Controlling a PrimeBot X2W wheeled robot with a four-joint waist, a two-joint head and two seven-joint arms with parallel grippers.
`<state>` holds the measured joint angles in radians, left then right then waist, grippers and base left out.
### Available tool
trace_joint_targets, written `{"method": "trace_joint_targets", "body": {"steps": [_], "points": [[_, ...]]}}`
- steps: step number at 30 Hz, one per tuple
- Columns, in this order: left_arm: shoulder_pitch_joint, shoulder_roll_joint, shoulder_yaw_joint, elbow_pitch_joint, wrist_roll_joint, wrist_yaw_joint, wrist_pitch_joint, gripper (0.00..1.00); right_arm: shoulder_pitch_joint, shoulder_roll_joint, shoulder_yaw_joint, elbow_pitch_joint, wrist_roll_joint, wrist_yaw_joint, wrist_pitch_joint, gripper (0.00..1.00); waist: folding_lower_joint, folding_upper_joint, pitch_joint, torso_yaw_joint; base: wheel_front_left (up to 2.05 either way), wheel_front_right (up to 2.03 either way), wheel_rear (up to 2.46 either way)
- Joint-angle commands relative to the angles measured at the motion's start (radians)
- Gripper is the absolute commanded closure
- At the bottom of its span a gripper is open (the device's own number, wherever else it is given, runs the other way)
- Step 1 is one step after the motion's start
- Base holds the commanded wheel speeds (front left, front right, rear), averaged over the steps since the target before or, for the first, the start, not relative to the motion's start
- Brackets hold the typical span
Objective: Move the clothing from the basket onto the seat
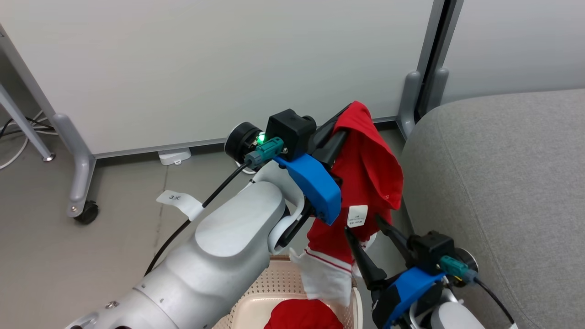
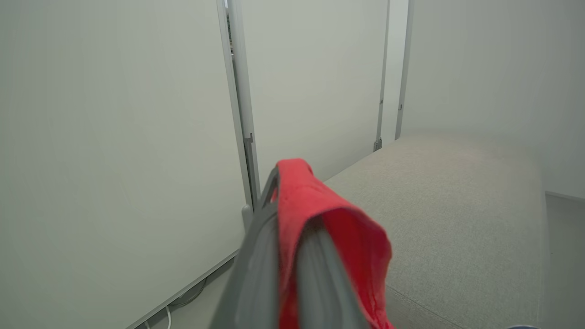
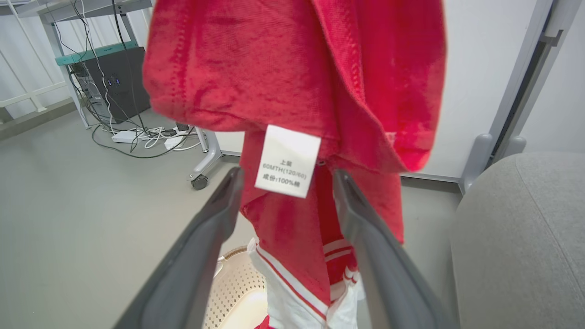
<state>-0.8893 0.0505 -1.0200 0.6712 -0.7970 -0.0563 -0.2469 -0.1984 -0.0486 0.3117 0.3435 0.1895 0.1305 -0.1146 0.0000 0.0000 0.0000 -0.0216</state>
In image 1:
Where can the narrow white partition panel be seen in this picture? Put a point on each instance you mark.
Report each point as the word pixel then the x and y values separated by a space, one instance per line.
pixel 516 41

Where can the red garment with white cuffs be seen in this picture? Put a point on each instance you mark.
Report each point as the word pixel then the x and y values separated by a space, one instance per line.
pixel 370 169

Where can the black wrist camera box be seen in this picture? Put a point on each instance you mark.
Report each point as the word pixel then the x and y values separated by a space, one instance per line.
pixel 290 130
pixel 432 251

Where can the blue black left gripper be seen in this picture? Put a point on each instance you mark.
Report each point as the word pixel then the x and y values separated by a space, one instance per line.
pixel 315 185

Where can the grey partition foot with caster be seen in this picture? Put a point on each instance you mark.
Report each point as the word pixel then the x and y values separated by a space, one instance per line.
pixel 80 155

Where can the cream perforated laundry basket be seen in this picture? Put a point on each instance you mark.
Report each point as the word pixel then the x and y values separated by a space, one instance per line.
pixel 283 283

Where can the black caster wheel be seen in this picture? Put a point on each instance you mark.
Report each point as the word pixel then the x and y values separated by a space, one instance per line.
pixel 87 212

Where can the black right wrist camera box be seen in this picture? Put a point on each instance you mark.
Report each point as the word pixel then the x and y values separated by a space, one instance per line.
pixel 432 251

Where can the grey metal table leg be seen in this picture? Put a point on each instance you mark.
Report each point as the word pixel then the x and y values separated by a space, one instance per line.
pixel 25 123

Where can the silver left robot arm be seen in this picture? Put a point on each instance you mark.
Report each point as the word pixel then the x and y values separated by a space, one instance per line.
pixel 219 256

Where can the white power adapter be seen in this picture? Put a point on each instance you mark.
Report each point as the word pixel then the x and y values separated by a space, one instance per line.
pixel 174 156

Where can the wide white partition panel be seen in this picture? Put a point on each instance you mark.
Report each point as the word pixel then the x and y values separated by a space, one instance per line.
pixel 219 64

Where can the plain red garment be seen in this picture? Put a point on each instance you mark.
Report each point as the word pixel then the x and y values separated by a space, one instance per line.
pixel 301 317

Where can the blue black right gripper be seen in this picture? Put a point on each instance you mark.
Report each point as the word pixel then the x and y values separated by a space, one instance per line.
pixel 406 288

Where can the grey fabric sofa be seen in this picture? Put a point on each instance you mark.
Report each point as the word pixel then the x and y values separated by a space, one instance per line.
pixel 502 205

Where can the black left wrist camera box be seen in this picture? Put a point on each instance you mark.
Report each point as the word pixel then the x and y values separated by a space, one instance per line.
pixel 290 130

